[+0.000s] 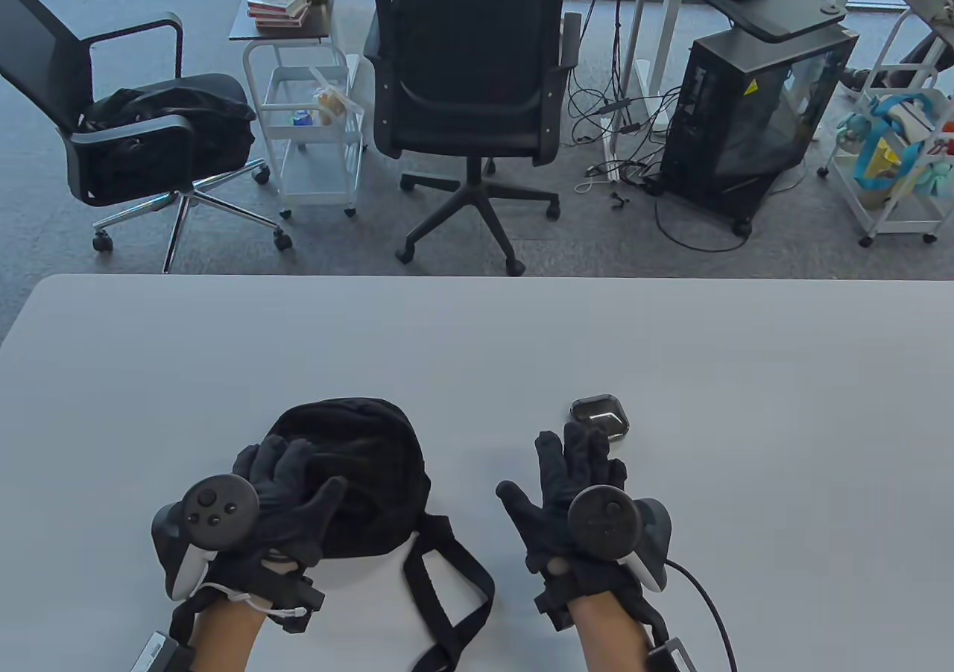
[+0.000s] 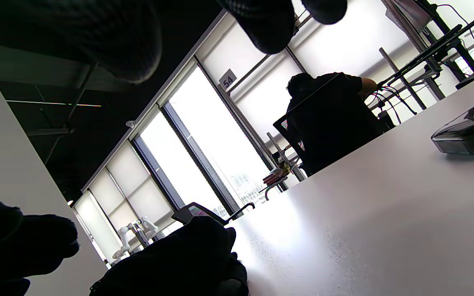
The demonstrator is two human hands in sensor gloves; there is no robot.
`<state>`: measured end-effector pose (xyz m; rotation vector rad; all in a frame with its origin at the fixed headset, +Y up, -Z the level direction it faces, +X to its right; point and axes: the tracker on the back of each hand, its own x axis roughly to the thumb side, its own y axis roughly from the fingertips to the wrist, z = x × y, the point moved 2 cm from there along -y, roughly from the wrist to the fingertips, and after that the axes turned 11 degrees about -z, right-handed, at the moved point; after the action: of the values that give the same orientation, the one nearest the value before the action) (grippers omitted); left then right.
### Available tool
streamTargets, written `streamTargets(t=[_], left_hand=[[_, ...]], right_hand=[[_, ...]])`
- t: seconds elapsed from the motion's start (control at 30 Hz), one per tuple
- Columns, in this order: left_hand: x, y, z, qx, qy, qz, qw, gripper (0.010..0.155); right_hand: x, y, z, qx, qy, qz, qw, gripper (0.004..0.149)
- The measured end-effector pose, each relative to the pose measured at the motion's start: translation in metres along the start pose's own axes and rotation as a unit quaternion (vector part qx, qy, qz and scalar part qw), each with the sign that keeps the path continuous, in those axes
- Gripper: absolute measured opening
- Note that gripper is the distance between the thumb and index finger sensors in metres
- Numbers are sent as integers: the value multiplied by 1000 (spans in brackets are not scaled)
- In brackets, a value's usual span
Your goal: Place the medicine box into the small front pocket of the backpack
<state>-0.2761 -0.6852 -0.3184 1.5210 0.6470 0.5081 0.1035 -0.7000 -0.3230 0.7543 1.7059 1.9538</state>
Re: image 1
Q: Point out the person's right forearm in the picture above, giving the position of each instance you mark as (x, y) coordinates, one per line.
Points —
(611, 642)

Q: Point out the black computer tower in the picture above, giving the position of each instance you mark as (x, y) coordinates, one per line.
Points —
(745, 113)

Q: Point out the black right wrist sensor module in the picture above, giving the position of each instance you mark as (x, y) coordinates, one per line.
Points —
(555, 601)

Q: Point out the person's right hand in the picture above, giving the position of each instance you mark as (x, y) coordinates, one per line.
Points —
(548, 523)

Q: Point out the black white left controller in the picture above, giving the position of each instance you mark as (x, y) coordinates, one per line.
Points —
(216, 512)

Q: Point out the teal plush toy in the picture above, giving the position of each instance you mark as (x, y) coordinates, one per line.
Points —
(851, 134)

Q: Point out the black bag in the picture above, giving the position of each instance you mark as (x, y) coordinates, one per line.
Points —
(171, 106)

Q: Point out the black top white leg desk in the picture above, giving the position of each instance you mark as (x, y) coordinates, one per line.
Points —
(775, 20)

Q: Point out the black wrist sensor module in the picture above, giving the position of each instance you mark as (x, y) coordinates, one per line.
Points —
(294, 597)
(555, 601)

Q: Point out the black office chair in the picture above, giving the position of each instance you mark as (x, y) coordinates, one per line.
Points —
(469, 31)

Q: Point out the shelf with red items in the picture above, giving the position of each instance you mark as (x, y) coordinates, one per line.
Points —
(246, 24)

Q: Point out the blue tote bag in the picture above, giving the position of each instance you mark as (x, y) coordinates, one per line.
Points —
(883, 150)

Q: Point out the black white controller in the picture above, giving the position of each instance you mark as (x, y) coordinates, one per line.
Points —
(604, 519)
(216, 512)

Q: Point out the black backpack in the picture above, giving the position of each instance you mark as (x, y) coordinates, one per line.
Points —
(373, 448)

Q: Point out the black white right controller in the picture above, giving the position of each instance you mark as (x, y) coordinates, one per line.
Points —
(604, 519)

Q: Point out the white rolling cart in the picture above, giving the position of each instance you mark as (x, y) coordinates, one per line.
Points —
(320, 173)

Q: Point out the clear plastic snack bag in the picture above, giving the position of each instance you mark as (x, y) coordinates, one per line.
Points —
(332, 102)

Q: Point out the person's left forearm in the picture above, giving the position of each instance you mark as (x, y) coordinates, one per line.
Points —
(223, 638)

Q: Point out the black left wrist sensor module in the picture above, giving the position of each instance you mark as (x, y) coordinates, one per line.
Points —
(294, 597)

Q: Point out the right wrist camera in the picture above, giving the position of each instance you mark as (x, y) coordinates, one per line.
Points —
(671, 655)

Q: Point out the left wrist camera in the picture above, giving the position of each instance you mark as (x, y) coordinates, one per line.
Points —
(160, 653)

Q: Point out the dark translucent medicine box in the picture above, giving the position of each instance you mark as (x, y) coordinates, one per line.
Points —
(596, 413)

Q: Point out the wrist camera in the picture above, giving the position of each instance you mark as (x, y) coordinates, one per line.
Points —
(160, 653)
(671, 655)

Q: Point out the person's left hand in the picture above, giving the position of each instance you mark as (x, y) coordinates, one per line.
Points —
(291, 493)

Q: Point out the office chair with chrome base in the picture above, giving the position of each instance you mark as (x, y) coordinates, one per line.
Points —
(30, 39)

